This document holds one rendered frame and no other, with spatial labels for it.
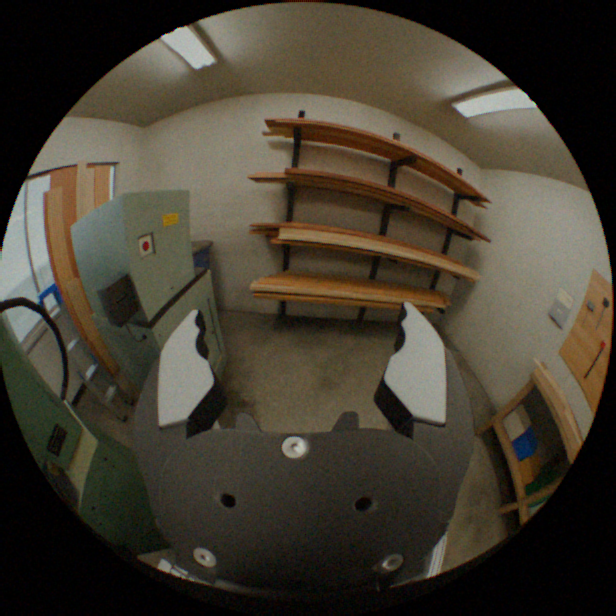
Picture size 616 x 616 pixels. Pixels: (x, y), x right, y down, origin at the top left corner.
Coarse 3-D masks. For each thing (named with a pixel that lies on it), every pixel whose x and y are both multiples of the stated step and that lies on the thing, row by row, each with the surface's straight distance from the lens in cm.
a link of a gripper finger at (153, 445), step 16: (144, 384) 9; (144, 400) 8; (144, 416) 8; (144, 432) 8; (160, 432) 7; (176, 432) 7; (192, 432) 7; (144, 448) 7; (160, 448) 7; (144, 464) 7; (160, 464) 7; (144, 480) 7; (160, 512) 7
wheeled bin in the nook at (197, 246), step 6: (204, 240) 198; (210, 240) 200; (192, 246) 176; (198, 246) 176; (204, 246) 180; (210, 246) 197; (192, 252) 161; (198, 252) 167; (204, 252) 189; (198, 258) 178; (204, 258) 191; (198, 264) 180; (204, 264) 192
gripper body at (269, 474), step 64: (192, 448) 6; (256, 448) 5; (320, 448) 5; (384, 448) 5; (192, 512) 6; (256, 512) 5; (320, 512) 5; (384, 512) 5; (256, 576) 6; (320, 576) 5; (384, 576) 6
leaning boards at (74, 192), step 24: (72, 168) 240; (96, 168) 246; (48, 192) 220; (72, 192) 230; (96, 192) 238; (48, 216) 214; (72, 216) 224; (48, 240) 212; (72, 264) 217; (72, 288) 199; (72, 312) 203; (96, 336) 211
